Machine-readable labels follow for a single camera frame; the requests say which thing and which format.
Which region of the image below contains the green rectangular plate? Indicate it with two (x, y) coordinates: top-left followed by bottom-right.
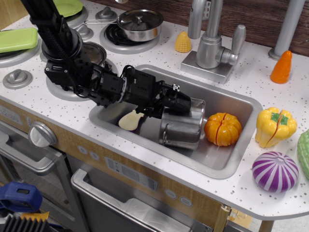
(0, 28), (38, 53)

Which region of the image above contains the grey stove knob left centre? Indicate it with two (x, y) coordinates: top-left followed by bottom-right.
(40, 49), (48, 63)

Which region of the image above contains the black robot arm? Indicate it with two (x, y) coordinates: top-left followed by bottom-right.
(22, 0), (191, 118)

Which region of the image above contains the grey stove knob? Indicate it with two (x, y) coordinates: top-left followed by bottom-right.
(95, 7), (118, 20)
(40, 49), (48, 63)
(74, 24), (94, 41)
(3, 69), (33, 89)

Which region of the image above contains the front right stove burner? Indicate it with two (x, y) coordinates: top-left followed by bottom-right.
(46, 59), (118, 102)

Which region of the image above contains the grey sink basin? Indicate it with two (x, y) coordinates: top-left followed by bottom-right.
(89, 65), (262, 179)

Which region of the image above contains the lidded steel pot on burner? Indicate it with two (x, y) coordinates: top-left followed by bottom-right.
(83, 42), (112, 71)

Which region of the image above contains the rear left stove burner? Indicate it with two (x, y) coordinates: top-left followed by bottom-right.
(65, 6), (88, 28)

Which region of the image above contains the purple striped toy onion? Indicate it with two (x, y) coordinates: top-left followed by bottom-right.
(252, 151), (299, 193)

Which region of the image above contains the orange toy pumpkin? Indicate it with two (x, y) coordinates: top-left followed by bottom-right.
(204, 113), (242, 146)

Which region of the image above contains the toy eggplant half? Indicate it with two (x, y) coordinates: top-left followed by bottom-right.
(118, 110), (144, 131)

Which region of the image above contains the grey oven door handle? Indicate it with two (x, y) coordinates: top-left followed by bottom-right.
(0, 131), (69, 177)

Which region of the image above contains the grey dishwasher door handle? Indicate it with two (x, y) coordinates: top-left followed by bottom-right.
(71, 169), (213, 232)

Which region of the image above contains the grey stove knob front left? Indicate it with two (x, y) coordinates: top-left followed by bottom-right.
(3, 69), (33, 89)

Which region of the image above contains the green toy vegetable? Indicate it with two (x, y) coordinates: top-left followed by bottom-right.
(297, 130), (309, 179)

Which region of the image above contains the yellow toy bell pepper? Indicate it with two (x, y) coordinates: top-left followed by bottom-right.
(255, 107), (297, 148)

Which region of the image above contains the grey stove knob rear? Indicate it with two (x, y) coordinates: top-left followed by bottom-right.
(95, 7), (118, 20)

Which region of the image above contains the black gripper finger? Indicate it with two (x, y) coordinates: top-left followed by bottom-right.
(164, 91), (191, 113)
(135, 107), (163, 119)

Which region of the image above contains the front left stove burner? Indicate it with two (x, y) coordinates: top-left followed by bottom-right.
(0, 39), (41, 68)

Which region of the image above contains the silver toy faucet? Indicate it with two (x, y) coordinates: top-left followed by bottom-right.
(181, 0), (246, 84)

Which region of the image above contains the grey oven knob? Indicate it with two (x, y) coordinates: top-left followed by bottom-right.
(28, 121), (57, 148)

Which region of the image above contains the steel saucepan with lid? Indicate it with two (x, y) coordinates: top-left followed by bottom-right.
(84, 9), (164, 42)

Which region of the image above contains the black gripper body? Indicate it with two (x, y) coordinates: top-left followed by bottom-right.
(122, 65), (179, 109)

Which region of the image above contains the blue clamp tool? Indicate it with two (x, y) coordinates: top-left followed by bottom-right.
(0, 182), (43, 213)

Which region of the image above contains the green round plate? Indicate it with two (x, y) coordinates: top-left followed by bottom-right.
(54, 0), (83, 17)

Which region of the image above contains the yellow toy corn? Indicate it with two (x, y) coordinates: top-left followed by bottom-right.
(174, 31), (192, 53)

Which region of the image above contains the grey vertical post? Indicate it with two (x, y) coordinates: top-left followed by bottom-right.
(268, 0), (306, 60)

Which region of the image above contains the orange toy carrot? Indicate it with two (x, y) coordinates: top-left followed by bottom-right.
(270, 50), (293, 84)

